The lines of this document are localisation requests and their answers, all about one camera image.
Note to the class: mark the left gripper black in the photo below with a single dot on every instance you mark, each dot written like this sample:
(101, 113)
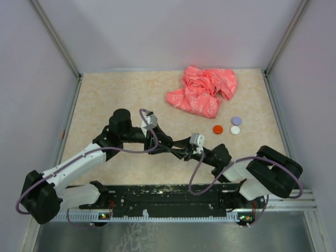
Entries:
(150, 142)

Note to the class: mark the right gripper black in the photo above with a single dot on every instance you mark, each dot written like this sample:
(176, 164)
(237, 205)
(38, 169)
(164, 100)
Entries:
(183, 143)

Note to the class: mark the orange earbud charging case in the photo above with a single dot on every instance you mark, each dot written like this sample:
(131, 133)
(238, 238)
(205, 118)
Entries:
(218, 129)

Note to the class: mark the white earbud charging case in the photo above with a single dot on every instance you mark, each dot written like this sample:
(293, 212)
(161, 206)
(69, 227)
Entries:
(235, 130)

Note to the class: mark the purple earbud charging case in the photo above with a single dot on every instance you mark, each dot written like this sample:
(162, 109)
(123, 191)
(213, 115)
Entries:
(236, 121)

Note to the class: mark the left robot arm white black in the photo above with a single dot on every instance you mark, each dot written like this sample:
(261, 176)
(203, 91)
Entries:
(45, 194)

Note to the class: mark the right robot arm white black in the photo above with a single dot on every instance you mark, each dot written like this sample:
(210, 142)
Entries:
(266, 172)

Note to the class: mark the crumpled pink printed cloth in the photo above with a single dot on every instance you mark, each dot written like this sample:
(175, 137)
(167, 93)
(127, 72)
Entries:
(200, 88)

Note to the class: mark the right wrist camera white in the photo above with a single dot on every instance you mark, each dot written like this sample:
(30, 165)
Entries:
(197, 141)

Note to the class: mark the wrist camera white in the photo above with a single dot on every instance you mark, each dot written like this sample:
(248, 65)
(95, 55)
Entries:
(197, 141)
(149, 122)

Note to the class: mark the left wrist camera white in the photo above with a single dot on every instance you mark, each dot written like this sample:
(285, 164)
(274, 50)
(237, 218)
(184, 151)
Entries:
(149, 122)

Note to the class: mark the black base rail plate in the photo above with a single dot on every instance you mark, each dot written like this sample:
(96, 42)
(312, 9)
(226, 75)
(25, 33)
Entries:
(173, 201)

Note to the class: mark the white slotted cable duct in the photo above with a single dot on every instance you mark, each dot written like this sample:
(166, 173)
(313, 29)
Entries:
(102, 217)

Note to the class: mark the left aluminium frame post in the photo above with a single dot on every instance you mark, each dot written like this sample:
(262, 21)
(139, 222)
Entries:
(61, 47)

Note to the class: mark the aluminium frame post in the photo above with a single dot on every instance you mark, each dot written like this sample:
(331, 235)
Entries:
(61, 47)
(287, 35)

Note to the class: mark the right aluminium frame post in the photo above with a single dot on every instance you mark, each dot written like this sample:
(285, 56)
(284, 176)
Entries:
(287, 35)

